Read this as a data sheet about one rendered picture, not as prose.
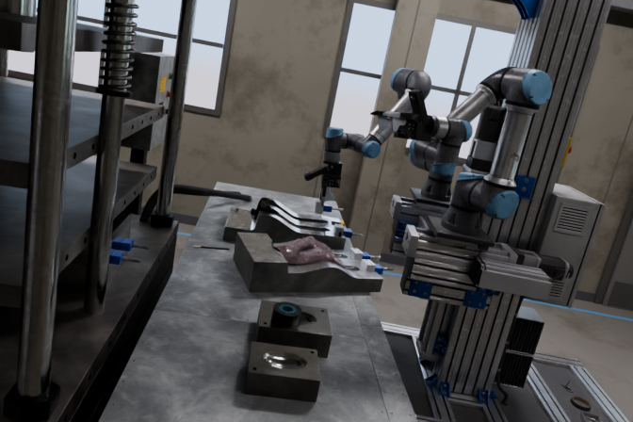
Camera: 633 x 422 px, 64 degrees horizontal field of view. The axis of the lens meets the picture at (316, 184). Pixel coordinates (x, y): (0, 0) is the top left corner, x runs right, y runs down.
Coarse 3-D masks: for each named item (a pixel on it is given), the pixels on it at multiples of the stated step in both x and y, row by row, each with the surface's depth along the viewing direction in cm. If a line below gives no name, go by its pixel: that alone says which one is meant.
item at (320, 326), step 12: (264, 300) 148; (264, 312) 142; (312, 312) 147; (324, 312) 149; (264, 324) 136; (276, 324) 137; (300, 324) 144; (312, 324) 140; (324, 324) 142; (264, 336) 135; (276, 336) 135; (288, 336) 136; (300, 336) 136; (312, 336) 136; (324, 336) 136; (312, 348) 137; (324, 348) 137
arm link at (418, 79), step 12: (420, 72) 227; (408, 84) 228; (420, 84) 223; (408, 96) 223; (396, 108) 222; (408, 108) 223; (372, 132) 222; (384, 132) 221; (360, 144) 222; (372, 144) 218; (372, 156) 219
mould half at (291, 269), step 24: (240, 240) 182; (264, 240) 184; (240, 264) 179; (264, 264) 166; (312, 264) 178; (336, 264) 182; (360, 264) 195; (264, 288) 168; (288, 288) 172; (312, 288) 175; (336, 288) 179; (360, 288) 183
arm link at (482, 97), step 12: (480, 84) 185; (492, 84) 183; (468, 96) 186; (480, 96) 183; (492, 96) 183; (456, 108) 184; (468, 108) 182; (480, 108) 183; (468, 120) 182; (420, 144) 180; (420, 156) 180
